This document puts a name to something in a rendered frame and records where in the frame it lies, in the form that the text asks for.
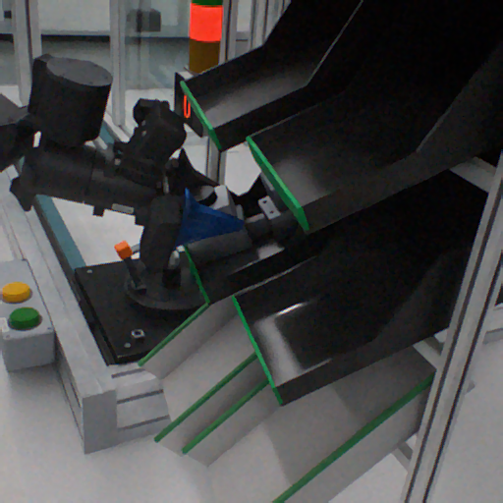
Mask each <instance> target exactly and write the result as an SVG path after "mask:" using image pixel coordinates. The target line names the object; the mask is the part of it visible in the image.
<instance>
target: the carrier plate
mask: <svg viewBox="0 0 503 503"><path fill-rule="evenodd" d="M177 253H178V254H179V260H181V261H185V262H186V263H190V261H189V258H188V257H187V256H186V253H185V251H177ZM133 261H134V264H135V266H136V268H138V267H140V266H142V265H144V263H142V262H141V260H140V258H139V257H137V258H133ZM129 274H130V273H129V271H128V269H127V266H126V264H125V262H123V260H117V262H111V263H103V264H97V265H92V266H85V267H79V268H75V278H76V280H77V283H78V285H79V287H80V290H81V292H82V294H83V296H84V299H85V301H86V304H87V306H88V307H89V308H90V311H91V313H92V315H93V317H94V319H95V321H96V323H97V326H98V328H99V331H100V333H101V335H102V337H103V339H104V341H105V343H106V346H107V348H108V351H109V353H111V355H112V357H113V359H114V361H115V363H124V362H130V361H134V360H138V359H142V358H144V357H145V356H146V355H147V354H149V353H150V352H151V351H153V349H154V348H155V347H156V346H157V345H158V344H159V343H161V342H162V341H163V340H164V339H165V338H166V337H167V336H170V335H171V334H172V333H173V332H174V330H175V329H176V328H177V327H179V326H180V325H181V324H182V323H183V322H184V321H185V320H186V319H184V320H159V319H154V318H150V317H147V316H143V315H141V314H139V313H137V312H136V311H134V310H133V309H132V308H131V306H130V305H129V304H128V302H127V300H126V295H124V287H125V285H126V279H127V277H128V276H129ZM136 330H142V332H143V334H144V341H140V342H134V340H133V338H132V331H136Z"/></svg>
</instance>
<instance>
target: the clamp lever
mask: <svg viewBox="0 0 503 503"><path fill-rule="evenodd" d="M114 249H115V251H116V253H117V255H118V256H119V258H120V259H123V262H125V264H126V266H127V269H128V271H129V273H130V275H131V277H132V279H133V282H134V285H135V286H136V287H139V286H141V284H142V281H141V279H140V275H139V273H138V271H137V269H136V266H135V264H134V261H133V259H132V255H133V254H135V253H137V252H139V251H140V244H136V245H134V246H132V247H130V246H129V244H128V242H127V241H123V242H121V243H119V244H117V245H115V246H114Z"/></svg>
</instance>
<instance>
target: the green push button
mask: <svg viewBox="0 0 503 503"><path fill-rule="evenodd" d="M9 319H10V324H11V325H13V326H15V327H18V328H29V327H33V326H34V325H35V324H37V323H38V321H39V313H38V311H37V310H36V309H35V308H32V307H20V308H17V309H15V310H14V311H13V312H12V313H10V315H9Z"/></svg>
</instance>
